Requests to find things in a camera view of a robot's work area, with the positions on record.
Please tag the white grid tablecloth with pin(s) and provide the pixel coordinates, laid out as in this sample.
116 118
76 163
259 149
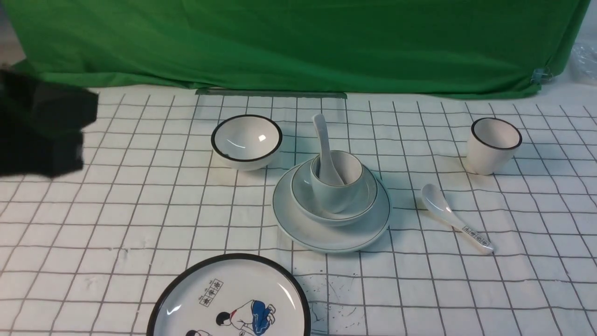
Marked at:
89 253

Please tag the plain white ceramic spoon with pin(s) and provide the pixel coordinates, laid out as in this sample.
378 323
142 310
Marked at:
327 172

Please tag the black-rimmed white cup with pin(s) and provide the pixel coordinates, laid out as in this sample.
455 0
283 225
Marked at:
492 143

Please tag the grey-rimmed white cup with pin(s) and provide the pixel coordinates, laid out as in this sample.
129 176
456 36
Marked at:
335 198

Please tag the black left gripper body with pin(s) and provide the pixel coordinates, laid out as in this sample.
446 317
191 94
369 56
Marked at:
41 125

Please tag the grey-rimmed white plate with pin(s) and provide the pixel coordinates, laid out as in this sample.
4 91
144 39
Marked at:
318 237

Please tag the black-rimmed white bowl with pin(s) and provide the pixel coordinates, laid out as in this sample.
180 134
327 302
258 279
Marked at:
246 142

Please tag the clear plastic sheet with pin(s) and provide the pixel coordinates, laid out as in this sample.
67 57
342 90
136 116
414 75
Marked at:
584 62

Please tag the metal clip on backdrop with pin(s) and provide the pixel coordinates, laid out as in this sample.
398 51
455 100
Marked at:
541 76

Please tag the black-rimmed illustrated plate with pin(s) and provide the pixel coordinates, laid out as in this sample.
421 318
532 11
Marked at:
235 294

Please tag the green backdrop cloth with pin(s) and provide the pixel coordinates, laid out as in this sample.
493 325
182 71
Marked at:
469 49

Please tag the grey tape strip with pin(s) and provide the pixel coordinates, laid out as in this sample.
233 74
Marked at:
269 93

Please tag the grey-rimmed shallow white bowl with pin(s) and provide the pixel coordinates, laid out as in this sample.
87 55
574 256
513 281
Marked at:
303 196

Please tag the white spoon with lettering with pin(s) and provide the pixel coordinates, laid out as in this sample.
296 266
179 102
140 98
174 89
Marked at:
436 203

